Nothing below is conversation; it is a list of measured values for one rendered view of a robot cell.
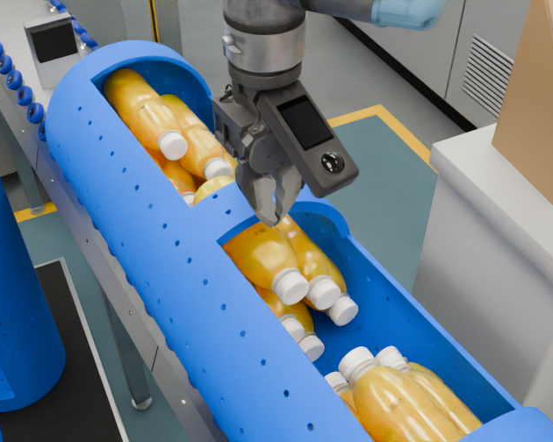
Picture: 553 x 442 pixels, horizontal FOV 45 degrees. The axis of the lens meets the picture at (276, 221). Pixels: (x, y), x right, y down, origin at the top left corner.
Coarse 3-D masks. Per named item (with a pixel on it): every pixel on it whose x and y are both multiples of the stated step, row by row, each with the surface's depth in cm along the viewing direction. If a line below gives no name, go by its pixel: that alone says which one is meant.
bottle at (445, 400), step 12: (408, 372) 75; (420, 372) 75; (420, 384) 73; (432, 384) 73; (444, 384) 74; (432, 396) 72; (444, 396) 72; (456, 396) 73; (444, 408) 71; (456, 408) 71; (456, 420) 70; (468, 420) 70; (468, 432) 69
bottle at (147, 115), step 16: (112, 80) 109; (128, 80) 108; (144, 80) 110; (112, 96) 108; (128, 96) 105; (144, 96) 104; (160, 96) 106; (128, 112) 104; (144, 112) 101; (160, 112) 101; (144, 128) 101; (160, 128) 100; (176, 128) 102; (144, 144) 103
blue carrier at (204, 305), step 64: (128, 64) 111; (64, 128) 103; (128, 192) 89; (128, 256) 89; (192, 256) 79; (192, 320) 77; (256, 320) 71; (320, 320) 99; (384, 320) 91; (256, 384) 69; (320, 384) 65; (448, 384) 83
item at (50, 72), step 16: (64, 16) 146; (32, 32) 142; (48, 32) 144; (64, 32) 146; (32, 48) 146; (48, 48) 146; (64, 48) 148; (48, 64) 150; (64, 64) 152; (48, 80) 152
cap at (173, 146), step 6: (168, 138) 99; (174, 138) 99; (180, 138) 99; (162, 144) 99; (168, 144) 99; (174, 144) 99; (180, 144) 100; (186, 144) 100; (162, 150) 99; (168, 150) 99; (174, 150) 100; (180, 150) 101; (186, 150) 101; (168, 156) 100; (174, 156) 101; (180, 156) 101
